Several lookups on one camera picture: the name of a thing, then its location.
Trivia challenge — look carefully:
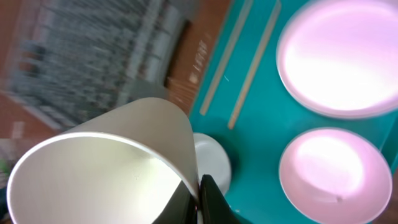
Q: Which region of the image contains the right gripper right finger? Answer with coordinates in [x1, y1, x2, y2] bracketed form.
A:
[200, 174, 249, 224]

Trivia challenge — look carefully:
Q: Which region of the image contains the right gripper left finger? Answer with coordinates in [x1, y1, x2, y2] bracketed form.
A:
[153, 182, 197, 224]

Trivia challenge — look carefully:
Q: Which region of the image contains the grey metal bowl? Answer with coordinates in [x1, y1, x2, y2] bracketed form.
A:
[193, 133, 232, 195]

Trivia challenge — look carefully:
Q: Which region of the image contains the white paper cup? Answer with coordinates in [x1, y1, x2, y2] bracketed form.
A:
[7, 98, 199, 224]

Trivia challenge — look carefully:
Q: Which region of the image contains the wooden chopstick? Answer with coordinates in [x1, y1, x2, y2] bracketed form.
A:
[200, 0, 254, 116]
[228, 0, 282, 129]

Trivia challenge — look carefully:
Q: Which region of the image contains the grey plastic dishwasher rack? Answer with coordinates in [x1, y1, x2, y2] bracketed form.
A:
[5, 0, 198, 130]

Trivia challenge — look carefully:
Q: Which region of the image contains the teal plastic serving tray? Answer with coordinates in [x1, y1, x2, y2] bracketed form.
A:
[190, 0, 397, 223]

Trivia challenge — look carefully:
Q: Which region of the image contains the large white round plate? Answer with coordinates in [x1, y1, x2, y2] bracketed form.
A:
[276, 0, 397, 119]

